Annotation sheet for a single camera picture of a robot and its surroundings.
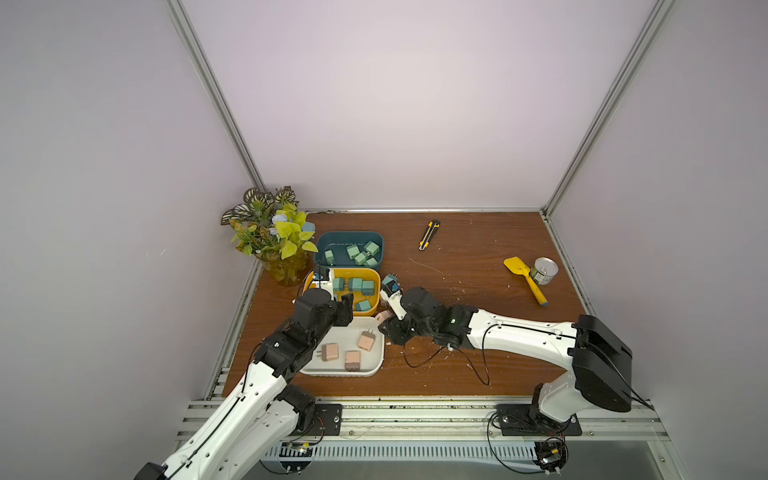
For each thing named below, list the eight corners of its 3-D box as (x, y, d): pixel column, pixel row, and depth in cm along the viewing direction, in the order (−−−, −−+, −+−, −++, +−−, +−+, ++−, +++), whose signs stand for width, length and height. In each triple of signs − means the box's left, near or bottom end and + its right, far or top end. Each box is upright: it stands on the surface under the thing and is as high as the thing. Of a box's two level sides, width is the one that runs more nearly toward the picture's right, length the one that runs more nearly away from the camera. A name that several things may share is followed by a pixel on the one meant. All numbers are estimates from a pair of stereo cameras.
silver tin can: (533, 284, 99) (539, 276, 96) (526, 264, 105) (531, 256, 101) (556, 284, 99) (562, 276, 95) (548, 264, 105) (554, 256, 101)
